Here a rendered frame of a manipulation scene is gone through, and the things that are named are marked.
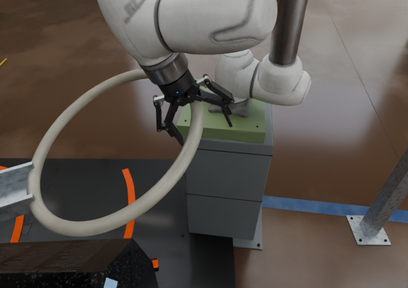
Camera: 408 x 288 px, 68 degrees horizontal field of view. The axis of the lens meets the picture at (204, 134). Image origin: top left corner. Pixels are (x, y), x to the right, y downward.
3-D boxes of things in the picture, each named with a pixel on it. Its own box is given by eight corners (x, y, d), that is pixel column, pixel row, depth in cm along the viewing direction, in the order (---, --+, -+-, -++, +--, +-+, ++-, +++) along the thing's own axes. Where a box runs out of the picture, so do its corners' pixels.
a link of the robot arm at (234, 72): (221, 80, 145) (224, 36, 130) (258, 89, 139) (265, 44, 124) (208, 98, 134) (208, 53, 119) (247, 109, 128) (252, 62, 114)
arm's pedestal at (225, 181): (191, 176, 219) (187, 81, 165) (261, 183, 214) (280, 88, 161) (178, 240, 182) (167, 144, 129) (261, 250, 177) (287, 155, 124)
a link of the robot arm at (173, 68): (136, 47, 63) (150, 68, 67) (137, 73, 57) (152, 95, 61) (176, 29, 61) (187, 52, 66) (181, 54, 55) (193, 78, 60)
